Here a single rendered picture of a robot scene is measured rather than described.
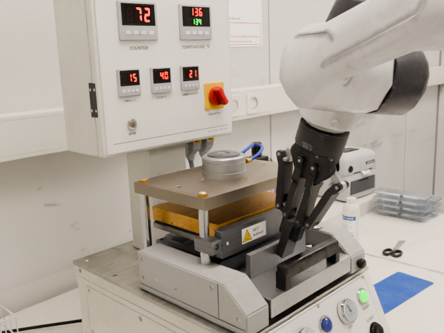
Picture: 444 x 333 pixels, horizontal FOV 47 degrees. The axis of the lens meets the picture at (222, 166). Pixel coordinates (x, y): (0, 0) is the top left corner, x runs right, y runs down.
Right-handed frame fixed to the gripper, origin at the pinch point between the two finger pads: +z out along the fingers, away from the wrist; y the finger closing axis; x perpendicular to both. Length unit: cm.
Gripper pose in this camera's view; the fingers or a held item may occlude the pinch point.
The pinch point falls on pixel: (289, 236)
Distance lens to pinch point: 86.2
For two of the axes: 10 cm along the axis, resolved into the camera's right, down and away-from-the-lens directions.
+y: 6.8, 4.5, -5.8
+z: -2.1, 8.8, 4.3
